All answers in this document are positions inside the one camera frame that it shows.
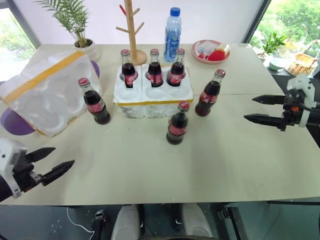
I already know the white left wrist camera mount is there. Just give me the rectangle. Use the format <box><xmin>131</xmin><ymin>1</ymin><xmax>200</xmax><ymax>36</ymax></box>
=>
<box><xmin>0</xmin><ymin>137</ymin><xmax>29</xmax><ymax>200</ymax></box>

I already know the wooden mug tree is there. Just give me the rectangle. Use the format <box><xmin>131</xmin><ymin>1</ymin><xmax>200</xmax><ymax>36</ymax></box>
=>
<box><xmin>115</xmin><ymin>0</ymin><xmax>149</xmax><ymax>66</ymax></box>

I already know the black side table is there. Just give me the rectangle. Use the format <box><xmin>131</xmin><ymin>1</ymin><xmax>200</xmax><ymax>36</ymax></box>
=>
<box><xmin>269</xmin><ymin>67</ymin><xmax>320</xmax><ymax>148</ymax></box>

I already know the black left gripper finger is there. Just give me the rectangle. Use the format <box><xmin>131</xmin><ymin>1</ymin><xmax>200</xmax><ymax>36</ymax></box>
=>
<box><xmin>40</xmin><ymin>159</ymin><xmax>76</xmax><ymax>187</ymax></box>
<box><xmin>25</xmin><ymin>147</ymin><xmax>57</xmax><ymax>164</ymax></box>

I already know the pink plate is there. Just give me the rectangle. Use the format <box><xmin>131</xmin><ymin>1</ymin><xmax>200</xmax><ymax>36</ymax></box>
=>
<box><xmin>191</xmin><ymin>39</ymin><xmax>232</xmax><ymax>66</ymax></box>

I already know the glass cola bottle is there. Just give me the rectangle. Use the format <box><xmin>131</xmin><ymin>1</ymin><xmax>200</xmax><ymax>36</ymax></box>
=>
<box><xmin>165</xmin><ymin>100</ymin><xmax>191</xmax><ymax>146</ymax></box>
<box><xmin>77</xmin><ymin>77</ymin><xmax>112</xmax><ymax>126</ymax></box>
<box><xmin>165</xmin><ymin>47</ymin><xmax>187</xmax><ymax>88</ymax></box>
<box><xmin>120</xmin><ymin>48</ymin><xmax>139</xmax><ymax>89</ymax></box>
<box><xmin>194</xmin><ymin>68</ymin><xmax>227</xmax><ymax>118</ymax></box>
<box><xmin>147</xmin><ymin>48</ymin><xmax>165</xmax><ymax>88</ymax></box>

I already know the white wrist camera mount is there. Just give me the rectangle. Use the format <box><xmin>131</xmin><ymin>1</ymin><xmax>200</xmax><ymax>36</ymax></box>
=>
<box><xmin>0</xmin><ymin>137</ymin><xmax>29</xmax><ymax>200</ymax></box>
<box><xmin>286</xmin><ymin>73</ymin><xmax>317</xmax><ymax>129</ymax></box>

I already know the palm plant in white pot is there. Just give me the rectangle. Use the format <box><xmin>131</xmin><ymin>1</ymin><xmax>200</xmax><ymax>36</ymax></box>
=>
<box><xmin>34</xmin><ymin>0</ymin><xmax>104</xmax><ymax>63</ymax></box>

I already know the dark window frame post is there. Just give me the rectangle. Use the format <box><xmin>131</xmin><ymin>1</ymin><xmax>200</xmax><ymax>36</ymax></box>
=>
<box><xmin>9</xmin><ymin>0</ymin><xmax>42</xmax><ymax>50</ymax></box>
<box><xmin>240</xmin><ymin>0</ymin><xmax>273</xmax><ymax>44</ymax></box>

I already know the pale green bowl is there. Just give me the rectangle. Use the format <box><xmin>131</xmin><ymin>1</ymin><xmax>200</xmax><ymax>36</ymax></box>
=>
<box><xmin>268</xmin><ymin>57</ymin><xmax>286</xmax><ymax>72</ymax></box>

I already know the black table leg bracket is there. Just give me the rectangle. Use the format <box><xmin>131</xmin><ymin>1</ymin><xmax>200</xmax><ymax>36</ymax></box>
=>
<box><xmin>90</xmin><ymin>209</ymin><xmax>109</xmax><ymax>240</ymax></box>
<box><xmin>216</xmin><ymin>205</ymin><xmax>245</xmax><ymax>240</ymax></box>

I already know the white snack packet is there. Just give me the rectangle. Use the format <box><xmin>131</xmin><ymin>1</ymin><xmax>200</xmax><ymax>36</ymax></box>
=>
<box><xmin>198</xmin><ymin>40</ymin><xmax>217</xmax><ymax>60</ymax></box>

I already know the wicker basket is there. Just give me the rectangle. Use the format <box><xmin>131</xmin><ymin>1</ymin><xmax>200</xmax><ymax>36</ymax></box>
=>
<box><xmin>286</xmin><ymin>39</ymin><xmax>320</xmax><ymax>77</ymax></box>

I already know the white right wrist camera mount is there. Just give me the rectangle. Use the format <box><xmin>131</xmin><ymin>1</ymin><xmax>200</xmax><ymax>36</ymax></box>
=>
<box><xmin>286</xmin><ymin>73</ymin><xmax>317</xmax><ymax>129</ymax></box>

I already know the purple round mat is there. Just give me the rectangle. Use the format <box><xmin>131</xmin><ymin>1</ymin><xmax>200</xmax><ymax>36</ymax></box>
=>
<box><xmin>89</xmin><ymin>59</ymin><xmax>101</xmax><ymax>79</ymax></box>
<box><xmin>0</xmin><ymin>108</ymin><xmax>36</xmax><ymax>136</ymax></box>

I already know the white foam lid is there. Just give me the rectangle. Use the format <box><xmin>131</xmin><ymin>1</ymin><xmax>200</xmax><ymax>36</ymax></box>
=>
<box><xmin>0</xmin><ymin>49</ymin><xmax>104</xmax><ymax>138</ymax></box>

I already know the white foam bottle tray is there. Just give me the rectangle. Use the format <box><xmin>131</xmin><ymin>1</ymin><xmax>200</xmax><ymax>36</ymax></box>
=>
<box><xmin>112</xmin><ymin>63</ymin><xmax>195</xmax><ymax>120</ymax></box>

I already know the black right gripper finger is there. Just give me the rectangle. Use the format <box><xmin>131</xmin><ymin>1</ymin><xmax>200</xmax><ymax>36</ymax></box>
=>
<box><xmin>251</xmin><ymin>94</ymin><xmax>286</xmax><ymax>106</ymax></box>
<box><xmin>243</xmin><ymin>113</ymin><xmax>285</xmax><ymax>127</ymax></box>

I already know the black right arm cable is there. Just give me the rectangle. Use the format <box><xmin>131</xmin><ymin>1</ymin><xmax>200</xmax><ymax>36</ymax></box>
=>
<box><xmin>298</xmin><ymin>101</ymin><xmax>320</xmax><ymax>111</ymax></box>

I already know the grey rounded shape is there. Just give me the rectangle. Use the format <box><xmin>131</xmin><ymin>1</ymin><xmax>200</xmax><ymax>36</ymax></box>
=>
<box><xmin>110</xmin><ymin>204</ymin><xmax>141</xmax><ymax>240</ymax></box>
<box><xmin>181</xmin><ymin>202</ymin><xmax>214</xmax><ymax>240</ymax></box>

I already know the small green leafy plant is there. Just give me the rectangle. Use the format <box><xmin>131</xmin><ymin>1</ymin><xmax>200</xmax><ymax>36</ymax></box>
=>
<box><xmin>257</xmin><ymin>31</ymin><xmax>289</xmax><ymax>61</ymax></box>

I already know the white floor cable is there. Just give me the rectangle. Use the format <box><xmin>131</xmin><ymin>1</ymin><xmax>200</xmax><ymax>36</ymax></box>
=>
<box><xmin>65</xmin><ymin>205</ymin><xmax>94</xmax><ymax>240</ymax></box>

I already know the blue-capped plastic water bottle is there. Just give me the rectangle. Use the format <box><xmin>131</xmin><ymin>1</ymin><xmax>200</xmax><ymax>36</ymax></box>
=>
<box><xmin>163</xmin><ymin>6</ymin><xmax>182</xmax><ymax>63</ymax></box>

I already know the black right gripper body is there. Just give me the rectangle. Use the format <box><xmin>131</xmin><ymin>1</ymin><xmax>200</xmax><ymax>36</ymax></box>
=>
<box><xmin>277</xmin><ymin>90</ymin><xmax>310</xmax><ymax>133</ymax></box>

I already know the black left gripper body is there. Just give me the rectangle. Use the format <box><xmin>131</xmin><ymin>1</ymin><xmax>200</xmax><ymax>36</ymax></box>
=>
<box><xmin>11</xmin><ymin>152</ymin><xmax>49</xmax><ymax>193</ymax></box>

